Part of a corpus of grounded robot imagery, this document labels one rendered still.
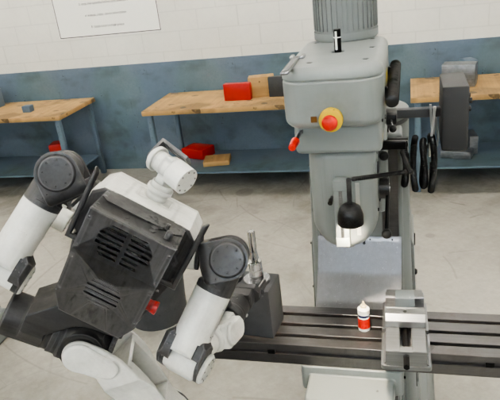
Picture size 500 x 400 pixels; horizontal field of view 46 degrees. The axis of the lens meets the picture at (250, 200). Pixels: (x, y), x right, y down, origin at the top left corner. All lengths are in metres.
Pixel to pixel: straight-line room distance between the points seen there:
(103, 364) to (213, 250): 0.42
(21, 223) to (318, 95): 0.77
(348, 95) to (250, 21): 4.64
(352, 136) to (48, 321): 0.91
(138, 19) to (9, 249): 5.22
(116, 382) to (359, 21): 1.22
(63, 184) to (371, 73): 0.77
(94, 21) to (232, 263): 5.56
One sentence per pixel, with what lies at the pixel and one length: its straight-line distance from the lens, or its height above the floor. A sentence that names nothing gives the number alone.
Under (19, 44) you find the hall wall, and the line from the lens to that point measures 7.26.
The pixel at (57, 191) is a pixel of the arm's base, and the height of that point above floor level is 1.74.
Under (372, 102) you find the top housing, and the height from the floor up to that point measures 1.79.
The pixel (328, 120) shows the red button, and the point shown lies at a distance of 1.47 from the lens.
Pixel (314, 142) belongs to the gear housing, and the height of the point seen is 1.67.
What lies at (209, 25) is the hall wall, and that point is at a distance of 6.22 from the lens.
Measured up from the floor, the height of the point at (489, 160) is 0.23.
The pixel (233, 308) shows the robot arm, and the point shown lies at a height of 1.23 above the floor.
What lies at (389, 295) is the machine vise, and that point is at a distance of 2.03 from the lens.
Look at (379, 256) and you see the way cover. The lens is 2.30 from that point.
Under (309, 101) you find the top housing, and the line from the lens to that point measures 1.51.
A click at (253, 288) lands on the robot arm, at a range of 1.83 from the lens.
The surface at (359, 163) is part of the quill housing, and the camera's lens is 1.69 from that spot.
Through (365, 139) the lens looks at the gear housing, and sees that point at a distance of 1.63.
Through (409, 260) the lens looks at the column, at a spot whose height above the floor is 1.00.
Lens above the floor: 2.17
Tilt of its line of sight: 23 degrees down
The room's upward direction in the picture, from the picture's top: 7 degrees counter-clockwise
